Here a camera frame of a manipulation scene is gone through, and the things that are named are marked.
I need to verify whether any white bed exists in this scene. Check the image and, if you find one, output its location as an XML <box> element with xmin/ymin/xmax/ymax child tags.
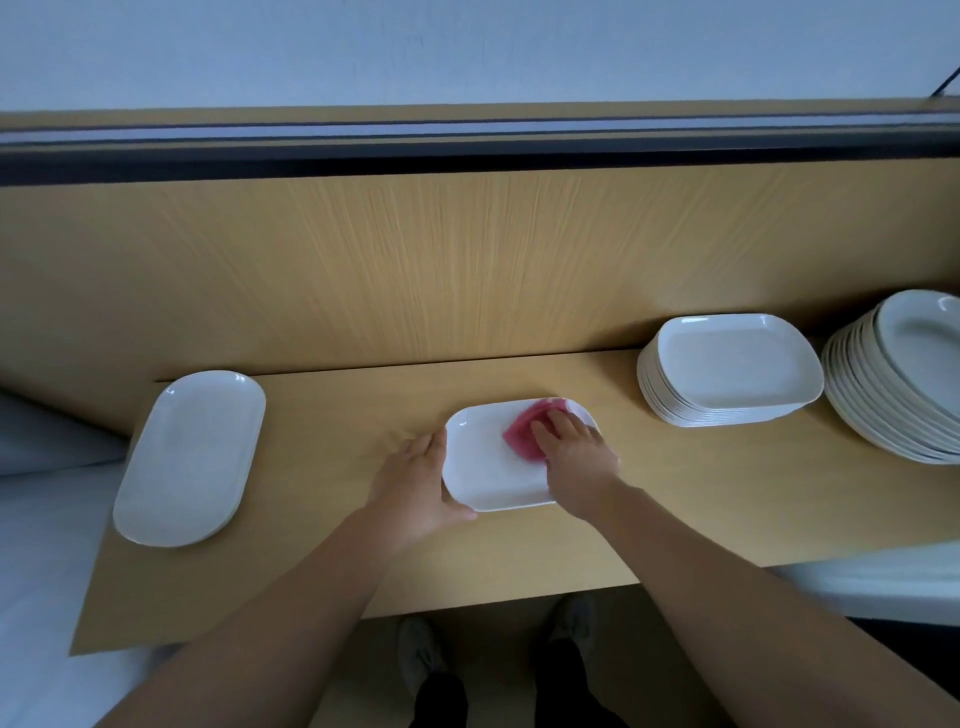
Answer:
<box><xmin>0</xmin><ymin>462</ymin><xmax>167</xmax><ymax>728</ymax></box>

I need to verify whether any grey upholstered headboard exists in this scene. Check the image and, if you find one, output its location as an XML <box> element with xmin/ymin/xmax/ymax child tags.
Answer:
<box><xmin>0</xmin><ymin>387</ymin><xmax>129</xmax><ymax>479</ymax></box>

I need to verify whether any stack of white round plates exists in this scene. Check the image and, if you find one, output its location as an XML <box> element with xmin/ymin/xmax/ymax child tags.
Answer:
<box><xmin>820</xmin><ymin>289</ymin><xmax>960</xmax><ymax>465</ymax></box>

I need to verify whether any pink cleaning cloth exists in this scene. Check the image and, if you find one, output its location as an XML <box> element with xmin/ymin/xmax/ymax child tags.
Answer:
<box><xmin>502</xmin><ymin>397</ymin><xmax>572</xmax><ymax>464</ymax></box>

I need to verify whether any black wall rail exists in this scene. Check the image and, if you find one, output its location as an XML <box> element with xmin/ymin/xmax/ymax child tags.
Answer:
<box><xmin>0</xmin><ymin>127</ymin><xmax>960</xmax><ymax>189</ymax></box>

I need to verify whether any person's right hand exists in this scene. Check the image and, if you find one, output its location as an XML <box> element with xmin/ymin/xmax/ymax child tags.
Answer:
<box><xmin>529</xmin><ymin>405</ymin><xmax>624</xmax><ymax>521</ymax></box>

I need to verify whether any person's right forearm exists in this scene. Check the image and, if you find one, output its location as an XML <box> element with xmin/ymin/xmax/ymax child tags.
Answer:
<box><xmin>577</xmin><ymin>487</ymin><xmax>960</xmax><ymax>728</ymax></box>

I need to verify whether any white glossy rectangular plate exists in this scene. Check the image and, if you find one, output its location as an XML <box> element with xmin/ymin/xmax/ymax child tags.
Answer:
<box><xmin>112</xmin><ymin>370</ymin><xmax>267</xmax><ymax>549</ymax></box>
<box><xmin>441</xmin><ymin>396</ymin><xmax>599</xmax><ymax>513</ymax></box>

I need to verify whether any person's left forearm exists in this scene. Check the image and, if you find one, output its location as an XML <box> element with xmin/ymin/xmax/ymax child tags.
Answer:
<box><xmin>97</xmin><ymin>510</ymin><xmax>414</xmax><ymax>728</ymax></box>

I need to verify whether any stack of white rectangular plates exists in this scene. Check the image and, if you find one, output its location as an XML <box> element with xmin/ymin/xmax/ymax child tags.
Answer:
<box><xmin>637</xmin><ymin>312</ymin><xmax>825</xmax><ymax>429</ymax></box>

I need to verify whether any person's left hand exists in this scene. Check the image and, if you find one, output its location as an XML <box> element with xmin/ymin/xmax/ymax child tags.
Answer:
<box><xmin>364</xmin><ymin>427</ymin><xmax>479</xmax><ymax>549</ymax></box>

